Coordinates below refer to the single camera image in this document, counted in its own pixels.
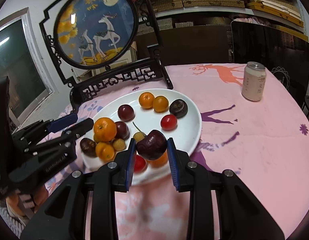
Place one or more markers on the round deer art screen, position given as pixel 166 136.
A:
pixel 94 33

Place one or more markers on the small orange on plate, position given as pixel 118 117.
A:
pixel 157 163

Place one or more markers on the white beverage can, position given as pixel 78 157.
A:
pixel 253 81

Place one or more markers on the large orange mandarin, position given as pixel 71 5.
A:
pixel 105 129

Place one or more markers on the dark cherry with stem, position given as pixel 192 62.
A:
pixel 153 146

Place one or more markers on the dark red cherry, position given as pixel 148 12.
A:
pixel 126 113

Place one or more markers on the small orange mandarin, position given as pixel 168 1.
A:
pixel 146 100

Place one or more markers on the dark red plum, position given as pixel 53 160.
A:
pixel 122 130

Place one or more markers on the beige longan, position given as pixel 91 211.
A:
pixel 139 136
pixel 119 144

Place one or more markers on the black carved wooden stand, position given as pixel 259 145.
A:
pixel 147 69

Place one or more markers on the yellow kumquat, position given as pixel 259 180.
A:
pixel 160 104

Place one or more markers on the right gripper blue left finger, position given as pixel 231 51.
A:
pixel 115 176

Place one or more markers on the framed window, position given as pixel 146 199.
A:
pixel 31 89

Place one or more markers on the dark chair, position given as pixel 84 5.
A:
pixel 284 55

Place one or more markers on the red cherry tomato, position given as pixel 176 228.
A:
pixel 140 164
pixel 169 122

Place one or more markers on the pink printed tablecloth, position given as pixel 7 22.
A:
pixel 265 143

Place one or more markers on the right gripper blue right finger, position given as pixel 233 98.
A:
pixel 189 176

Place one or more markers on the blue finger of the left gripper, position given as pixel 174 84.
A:
pixel 62 123
pixel 78 130

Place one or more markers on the left hand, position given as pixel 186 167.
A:
pixel 34 200

